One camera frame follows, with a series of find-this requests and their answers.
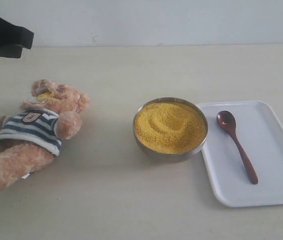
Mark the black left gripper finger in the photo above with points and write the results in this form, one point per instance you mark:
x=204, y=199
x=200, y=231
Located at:
x=11, y=34
x=11, y=51

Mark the brown plush teddy bear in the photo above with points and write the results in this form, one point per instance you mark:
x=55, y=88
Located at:
x=31, y=139

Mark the dark red wooden spoon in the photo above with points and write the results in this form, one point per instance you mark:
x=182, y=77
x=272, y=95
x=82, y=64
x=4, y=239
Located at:
x=227, y=122

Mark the yellow millet grains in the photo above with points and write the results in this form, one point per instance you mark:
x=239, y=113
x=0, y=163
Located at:
x=68, y=105

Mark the steel bowl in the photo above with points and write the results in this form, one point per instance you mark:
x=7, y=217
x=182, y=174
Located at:
x=169, y=155

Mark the white plastic tray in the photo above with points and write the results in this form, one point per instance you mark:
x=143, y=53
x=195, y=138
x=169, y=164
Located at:
x=260, y=133

